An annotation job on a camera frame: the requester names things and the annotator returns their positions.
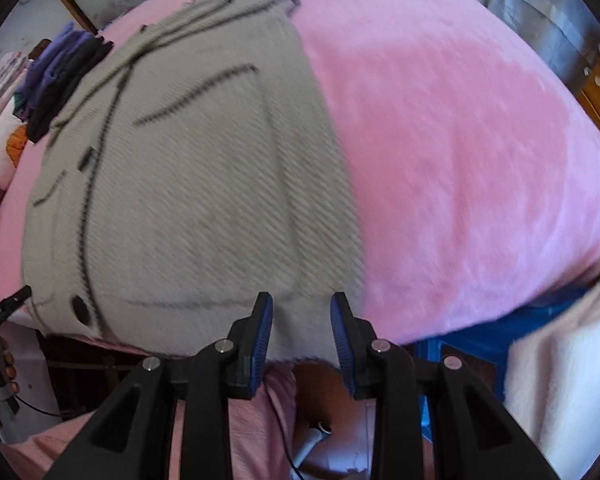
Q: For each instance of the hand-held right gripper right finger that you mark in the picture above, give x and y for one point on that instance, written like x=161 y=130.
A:
x=340 y=340

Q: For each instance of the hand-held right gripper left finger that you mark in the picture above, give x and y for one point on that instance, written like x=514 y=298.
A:
x=262 y=330

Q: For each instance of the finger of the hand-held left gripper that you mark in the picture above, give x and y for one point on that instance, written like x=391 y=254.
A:
x=17 y=296

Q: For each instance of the beige knitted cardigan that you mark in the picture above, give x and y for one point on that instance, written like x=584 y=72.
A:
x=205 y=185

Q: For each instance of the person's pink trousers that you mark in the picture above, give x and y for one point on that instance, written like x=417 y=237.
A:
x=270 y=410

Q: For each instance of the blue plastic crate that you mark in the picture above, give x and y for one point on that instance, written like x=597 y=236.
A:
x=480 y=330

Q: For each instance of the cream cartoon folded quilt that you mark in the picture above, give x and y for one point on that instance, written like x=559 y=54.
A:
x=0 y=155

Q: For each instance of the green patterned garment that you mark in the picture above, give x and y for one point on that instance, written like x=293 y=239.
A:
x=21 y=107

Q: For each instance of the pink bed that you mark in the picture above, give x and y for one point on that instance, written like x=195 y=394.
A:
x=455 y=160

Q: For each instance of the pink floral folded quilt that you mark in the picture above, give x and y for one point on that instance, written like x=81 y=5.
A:
x=5 y=77

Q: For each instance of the white fluffy cloth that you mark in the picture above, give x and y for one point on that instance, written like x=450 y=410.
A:
x=570 y=385

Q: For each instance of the purple garment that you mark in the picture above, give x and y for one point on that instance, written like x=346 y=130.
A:
x=55 y=60

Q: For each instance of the black garment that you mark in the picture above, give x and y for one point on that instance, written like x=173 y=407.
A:
x=80 y=65

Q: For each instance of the wooden headboard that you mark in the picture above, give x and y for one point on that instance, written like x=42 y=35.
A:
x=41 y=49

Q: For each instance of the beige striped covered furniture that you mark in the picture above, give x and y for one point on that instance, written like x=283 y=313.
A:
x=530 y=10

